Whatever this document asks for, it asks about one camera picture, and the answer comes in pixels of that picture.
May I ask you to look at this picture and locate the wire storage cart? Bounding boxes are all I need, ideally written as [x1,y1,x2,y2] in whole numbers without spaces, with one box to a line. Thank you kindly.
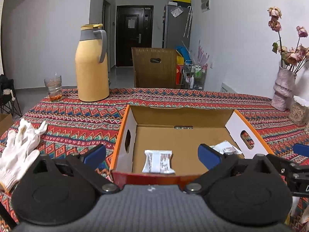
[181,62,207,91]

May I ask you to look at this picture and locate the drinking glass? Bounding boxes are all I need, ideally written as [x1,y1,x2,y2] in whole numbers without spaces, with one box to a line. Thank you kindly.
[44,74,62,102]

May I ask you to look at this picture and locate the patterned red tablecloth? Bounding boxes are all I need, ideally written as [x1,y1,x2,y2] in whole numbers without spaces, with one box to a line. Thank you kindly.
[1,89,308,231]

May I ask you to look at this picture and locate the pink textured vase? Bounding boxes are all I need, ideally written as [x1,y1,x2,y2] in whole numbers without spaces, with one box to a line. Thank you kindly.
[271,67,296,111]

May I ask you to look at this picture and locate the yellow thermos jug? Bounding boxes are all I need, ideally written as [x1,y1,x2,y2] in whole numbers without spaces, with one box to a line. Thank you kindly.
[75,24,110,102]

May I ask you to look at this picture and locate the black folding chair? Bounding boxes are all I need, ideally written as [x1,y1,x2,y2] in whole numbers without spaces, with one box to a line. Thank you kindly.
[0,74,23,117]

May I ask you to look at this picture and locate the white snack packet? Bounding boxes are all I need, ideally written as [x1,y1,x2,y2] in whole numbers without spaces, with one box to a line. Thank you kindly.
[142,150,175,174]
[210,140,243,155]

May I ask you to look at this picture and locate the white cotton glove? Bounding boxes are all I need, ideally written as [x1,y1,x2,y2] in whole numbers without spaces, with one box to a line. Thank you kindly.
[1,119,48,193]

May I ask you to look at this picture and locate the red gift box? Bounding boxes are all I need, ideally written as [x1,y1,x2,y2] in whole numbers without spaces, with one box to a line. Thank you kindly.
[175,64,184,85]

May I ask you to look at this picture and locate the dried pink roses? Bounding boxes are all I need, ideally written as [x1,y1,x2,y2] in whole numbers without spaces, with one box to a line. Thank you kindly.
[267,6,308,74]

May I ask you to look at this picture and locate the orange cardboard box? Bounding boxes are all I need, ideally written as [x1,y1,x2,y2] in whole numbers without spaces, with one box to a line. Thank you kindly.
[110,105,272,187]

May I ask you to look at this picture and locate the jar of seeds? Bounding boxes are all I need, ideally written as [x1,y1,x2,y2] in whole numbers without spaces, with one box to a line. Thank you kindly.
[288,95,308,126]

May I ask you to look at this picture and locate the grey refrigerator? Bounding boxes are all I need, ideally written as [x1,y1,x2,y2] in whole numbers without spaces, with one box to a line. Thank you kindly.
[162,2,191,49]

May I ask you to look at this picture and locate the white umbrella on fridge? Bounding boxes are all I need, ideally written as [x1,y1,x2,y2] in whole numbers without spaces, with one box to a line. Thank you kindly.
[183,5,193,38]

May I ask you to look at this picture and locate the wall electrical panel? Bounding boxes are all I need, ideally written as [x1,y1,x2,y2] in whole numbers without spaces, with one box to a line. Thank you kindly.
[201,0,210,12]

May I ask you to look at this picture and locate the wooden chair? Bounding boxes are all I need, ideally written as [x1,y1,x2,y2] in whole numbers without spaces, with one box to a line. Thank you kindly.
[132,47,177,89]

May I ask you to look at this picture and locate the black entrance door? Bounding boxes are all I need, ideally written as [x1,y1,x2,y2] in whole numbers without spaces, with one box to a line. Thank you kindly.
[115,5,154,67]

